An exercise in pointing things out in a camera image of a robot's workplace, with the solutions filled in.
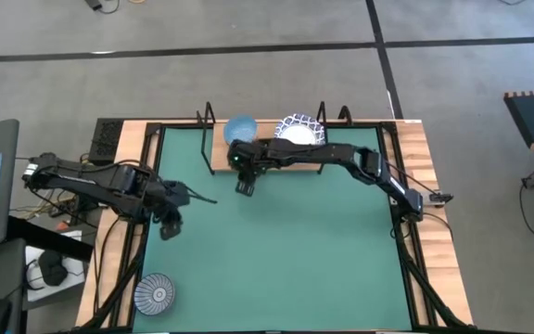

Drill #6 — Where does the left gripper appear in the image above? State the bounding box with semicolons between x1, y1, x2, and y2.
148;179;192;241

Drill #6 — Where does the blue white patterned wide bowl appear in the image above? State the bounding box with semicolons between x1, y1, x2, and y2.
273;113;326;147

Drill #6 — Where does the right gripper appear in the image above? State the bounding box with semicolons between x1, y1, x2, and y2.
226;138;269;198

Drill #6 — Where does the small black clamp device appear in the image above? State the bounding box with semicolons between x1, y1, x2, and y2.
427;189;454;206

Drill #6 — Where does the wooden shelf black metal frame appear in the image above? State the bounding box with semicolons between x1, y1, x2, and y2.
196;100;354;176

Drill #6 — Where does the black bundled cloth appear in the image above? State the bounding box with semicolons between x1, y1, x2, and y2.
37;249;70;288

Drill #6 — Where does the black desk bar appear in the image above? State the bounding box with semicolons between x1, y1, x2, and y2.
6;215;95;263

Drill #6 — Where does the white paper sheet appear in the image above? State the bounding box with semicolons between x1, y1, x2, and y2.
23;230;87;303

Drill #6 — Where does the orange patterned bowl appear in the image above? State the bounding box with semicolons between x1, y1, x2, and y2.
222;114;260;145

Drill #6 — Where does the green table mat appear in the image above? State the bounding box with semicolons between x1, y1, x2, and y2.
132;125;413;333

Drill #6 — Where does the black perforated box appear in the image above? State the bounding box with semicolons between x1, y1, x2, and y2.
87;118;125;164

